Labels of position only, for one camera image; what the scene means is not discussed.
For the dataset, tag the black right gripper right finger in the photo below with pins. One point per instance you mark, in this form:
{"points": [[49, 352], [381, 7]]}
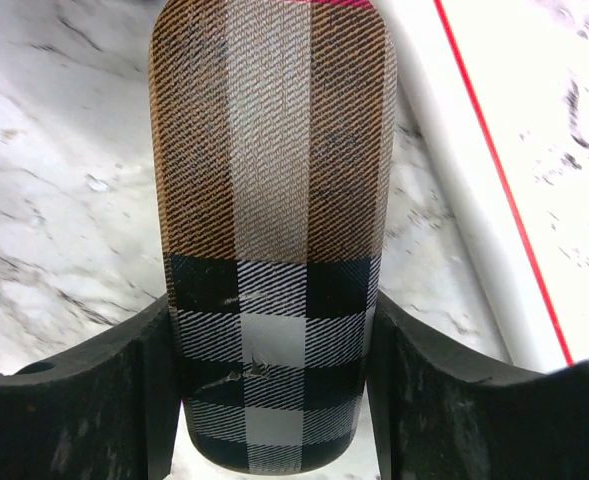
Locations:
{"points": [[441, 410]]}

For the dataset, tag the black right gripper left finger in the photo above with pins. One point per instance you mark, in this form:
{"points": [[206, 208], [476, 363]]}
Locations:
{"points": [[106, 408]]}

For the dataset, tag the plaid glasses case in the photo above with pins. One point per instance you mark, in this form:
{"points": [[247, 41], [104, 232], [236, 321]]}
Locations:
{"points": [[272, 126]]}

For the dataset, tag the white PVC pipe rack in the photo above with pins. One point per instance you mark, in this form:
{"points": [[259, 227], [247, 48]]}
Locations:
{"points": [[437, 84]]}

